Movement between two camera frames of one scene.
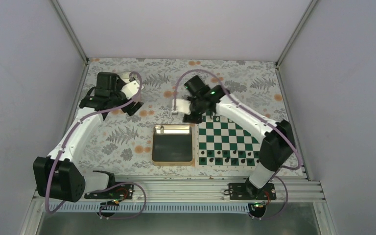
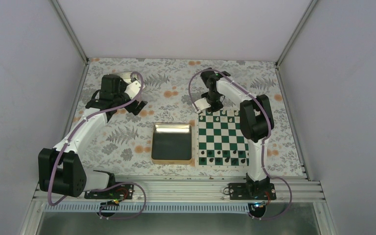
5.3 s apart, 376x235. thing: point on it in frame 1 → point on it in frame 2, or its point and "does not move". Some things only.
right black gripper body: [198, 118] → [214, 95]
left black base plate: [119, 191] does not move
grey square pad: [125, 76] does not move
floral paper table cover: [122, 144] does not move
